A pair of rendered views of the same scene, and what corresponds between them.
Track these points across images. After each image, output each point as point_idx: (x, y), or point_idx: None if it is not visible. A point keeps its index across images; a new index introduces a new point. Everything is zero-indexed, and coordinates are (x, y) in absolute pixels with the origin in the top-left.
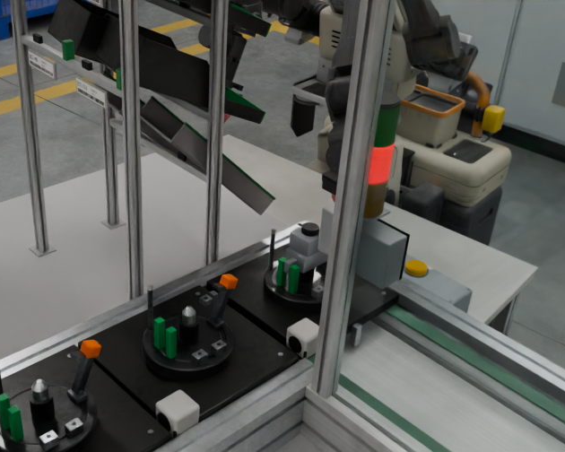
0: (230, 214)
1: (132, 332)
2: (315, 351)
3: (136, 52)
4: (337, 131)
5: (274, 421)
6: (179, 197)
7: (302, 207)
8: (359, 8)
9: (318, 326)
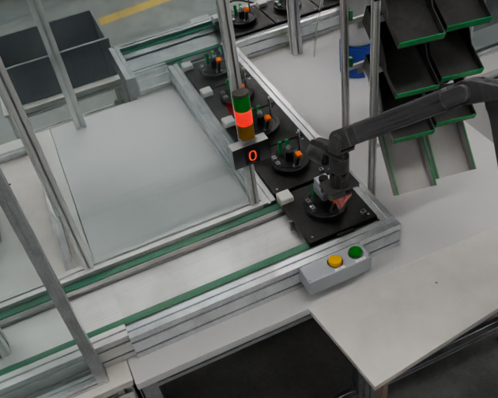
0: (460, 220)
1: (306, 148)
2: (279, 204)
3: (342, 51)
4: (319, 138)
5: None
6: (484, 199)
7: (471, 260)
8: (382, 112)
9: (284, 199)
